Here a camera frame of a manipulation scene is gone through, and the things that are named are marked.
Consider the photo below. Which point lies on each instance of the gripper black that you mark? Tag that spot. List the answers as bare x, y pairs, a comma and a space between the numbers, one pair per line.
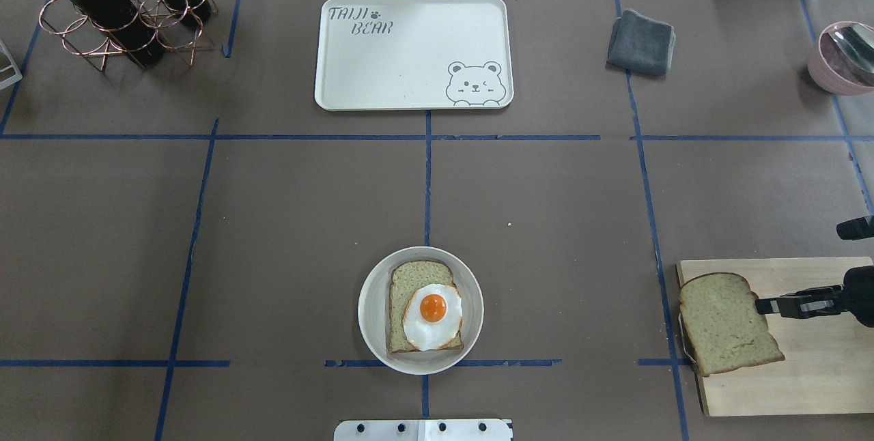
860, 296

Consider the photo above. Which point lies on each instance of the bread slice top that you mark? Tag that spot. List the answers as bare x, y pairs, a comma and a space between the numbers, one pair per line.
720, 320

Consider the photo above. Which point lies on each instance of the bread slice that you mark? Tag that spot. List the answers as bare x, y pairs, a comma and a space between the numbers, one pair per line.
406, 279
720, 320

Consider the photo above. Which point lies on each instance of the cream bear serving tray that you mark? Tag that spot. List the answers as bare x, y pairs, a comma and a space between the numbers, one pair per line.
413, 55

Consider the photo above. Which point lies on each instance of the light wooden cutting board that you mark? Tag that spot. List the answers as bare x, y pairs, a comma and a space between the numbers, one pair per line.
827, 366

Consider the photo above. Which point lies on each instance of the pink bowl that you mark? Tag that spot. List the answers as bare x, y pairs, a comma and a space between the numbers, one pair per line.
827, 69

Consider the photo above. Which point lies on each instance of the metal scoop in bowl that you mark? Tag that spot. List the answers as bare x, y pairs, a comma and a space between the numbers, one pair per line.
855, 47

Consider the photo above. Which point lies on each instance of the folded grey cloth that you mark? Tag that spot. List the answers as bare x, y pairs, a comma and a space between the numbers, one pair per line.
641, 44

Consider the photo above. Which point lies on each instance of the fried egg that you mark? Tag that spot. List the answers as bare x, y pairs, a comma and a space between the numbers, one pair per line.
433, 317

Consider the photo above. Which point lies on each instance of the bread slice on plate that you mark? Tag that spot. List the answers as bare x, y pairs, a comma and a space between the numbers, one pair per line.
406, 279

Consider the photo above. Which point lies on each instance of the white round plate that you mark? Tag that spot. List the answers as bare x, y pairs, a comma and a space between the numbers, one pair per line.
373, 312

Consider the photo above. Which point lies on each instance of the metal board handle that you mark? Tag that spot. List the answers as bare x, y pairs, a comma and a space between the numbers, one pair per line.
686, 346

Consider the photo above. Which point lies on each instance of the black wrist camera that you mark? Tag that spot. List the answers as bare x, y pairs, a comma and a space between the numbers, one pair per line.
856, 229

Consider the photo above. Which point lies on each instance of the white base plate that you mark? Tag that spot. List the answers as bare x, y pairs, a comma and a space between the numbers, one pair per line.
426, 429

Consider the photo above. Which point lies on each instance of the copper wire bottle rack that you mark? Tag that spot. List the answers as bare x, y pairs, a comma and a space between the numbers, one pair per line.
83, 39

